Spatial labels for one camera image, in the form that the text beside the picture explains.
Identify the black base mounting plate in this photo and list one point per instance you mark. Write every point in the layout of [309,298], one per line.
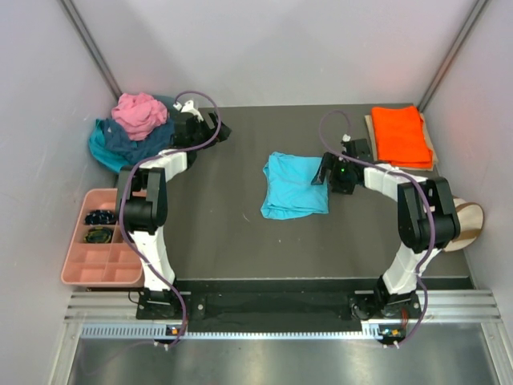
[271,305]

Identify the dark hair tie green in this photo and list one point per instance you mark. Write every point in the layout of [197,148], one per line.
[98,235]

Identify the dark hair tie blue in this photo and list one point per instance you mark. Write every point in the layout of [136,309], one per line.
[100,217]

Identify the cream canvas drawstring bag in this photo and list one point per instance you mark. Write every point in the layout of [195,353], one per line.
[471,220]

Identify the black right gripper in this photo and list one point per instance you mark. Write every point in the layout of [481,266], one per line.
[339,188]

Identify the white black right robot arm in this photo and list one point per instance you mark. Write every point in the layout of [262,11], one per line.
[427,222]

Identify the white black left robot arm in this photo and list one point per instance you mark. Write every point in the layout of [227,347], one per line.
[142,209]

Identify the teal t shirt in bin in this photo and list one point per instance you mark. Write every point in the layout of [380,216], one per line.
[97,146]

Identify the dark blue t shirt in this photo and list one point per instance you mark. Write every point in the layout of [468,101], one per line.
[133,151]

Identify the teal plastic laundry bin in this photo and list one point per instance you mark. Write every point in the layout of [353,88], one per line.
[168,101]

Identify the pink t shirt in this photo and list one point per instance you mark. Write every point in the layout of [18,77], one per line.
[139,115]

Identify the pink compartment tray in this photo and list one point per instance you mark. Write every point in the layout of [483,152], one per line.
[112,265]

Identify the light blue t shirt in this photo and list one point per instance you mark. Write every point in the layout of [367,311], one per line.
[290,194]

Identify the grey slotted cable duct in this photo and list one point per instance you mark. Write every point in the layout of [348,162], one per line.
[168,333]

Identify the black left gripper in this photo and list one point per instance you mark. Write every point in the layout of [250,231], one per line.
[224,131]

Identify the folded orange t shirt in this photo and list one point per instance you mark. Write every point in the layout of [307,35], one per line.
[400,137]

